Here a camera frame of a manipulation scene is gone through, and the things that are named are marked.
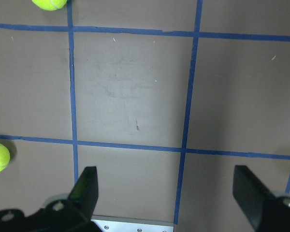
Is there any tennis ball front left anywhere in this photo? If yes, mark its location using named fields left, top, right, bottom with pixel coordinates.
left=32, top=0, right=67, bottom=11

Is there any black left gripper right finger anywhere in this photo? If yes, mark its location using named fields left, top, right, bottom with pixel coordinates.
left=232, top=165, right=276, bottom=229

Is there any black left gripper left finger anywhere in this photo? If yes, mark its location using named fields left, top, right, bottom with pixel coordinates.
left=68, top=166, right=99, bottom=220

